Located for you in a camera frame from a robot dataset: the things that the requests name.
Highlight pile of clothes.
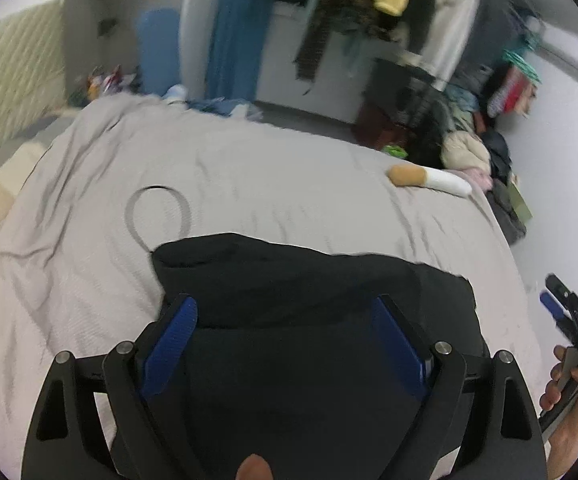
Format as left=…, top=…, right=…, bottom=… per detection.
left=438, top=84, right=534, bottom=247

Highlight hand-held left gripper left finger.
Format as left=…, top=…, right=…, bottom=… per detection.
left=21, top=292, right=200, bottom=480

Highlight black puffer jacket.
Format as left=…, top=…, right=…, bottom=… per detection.
left=125, top=186, right=492, bottom=480

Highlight dark patterned scarf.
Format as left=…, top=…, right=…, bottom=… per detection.
left=293, top=0, right=352, bottom=82

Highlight cigarette shaped pillow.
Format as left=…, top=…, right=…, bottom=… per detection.
left=387, top=164, right=472, bottom=196

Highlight bedside clutter of bottles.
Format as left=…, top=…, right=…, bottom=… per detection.
left=85, top=64, right=140, bottom=102

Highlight grey bed cover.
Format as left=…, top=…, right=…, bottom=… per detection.
left=0, top=94, right=546, bottom=480

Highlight beige fluffy garment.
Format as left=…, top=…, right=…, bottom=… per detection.
left=441, top=130, right=492, bottom=174

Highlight cream quilted headboard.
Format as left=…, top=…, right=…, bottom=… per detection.
left=0, top=0, right=70, bottom=182

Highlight green clip hanger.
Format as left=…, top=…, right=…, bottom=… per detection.
left=500, top=41, right=543, bottom=87

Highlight black hanging garment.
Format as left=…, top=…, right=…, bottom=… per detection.
left=398, top=0, right=446, bottom=55

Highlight dark grey hanging coat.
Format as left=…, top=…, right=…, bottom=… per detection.
left=461, top=0, right=522, bottom=92

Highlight blue folded mat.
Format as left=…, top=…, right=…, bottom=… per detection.
left=136, top=8, right=182, bottom=97

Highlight small hanging garments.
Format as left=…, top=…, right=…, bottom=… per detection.
left=485, top=66, right=538, bottom=119

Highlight dark cabinet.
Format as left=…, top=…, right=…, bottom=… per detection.
left=353, top=54, right=450, bottom=162

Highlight person's right hand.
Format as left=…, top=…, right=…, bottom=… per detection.
left=539, top=345, right=578, bottom=412

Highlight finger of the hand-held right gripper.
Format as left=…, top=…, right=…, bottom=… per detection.
left=539, top=292, right=577, bottom=342
left=545, top=273, right=578, bottom=307

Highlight blue curtain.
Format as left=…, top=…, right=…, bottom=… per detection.
left=206, top=0, right=276, bottom=104

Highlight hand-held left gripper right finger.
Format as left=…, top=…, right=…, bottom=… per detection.
left=369, top=293, right=548, bottom=480

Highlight pastel striped pillow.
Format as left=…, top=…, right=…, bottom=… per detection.
left=0, top=114, right=78, bottom=282

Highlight white hoodie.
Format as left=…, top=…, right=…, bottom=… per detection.
left=418, top=0, right=482, bottom=92

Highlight person's right forearm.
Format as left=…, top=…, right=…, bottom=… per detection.
left=545, top=384, right=578, bottom=480

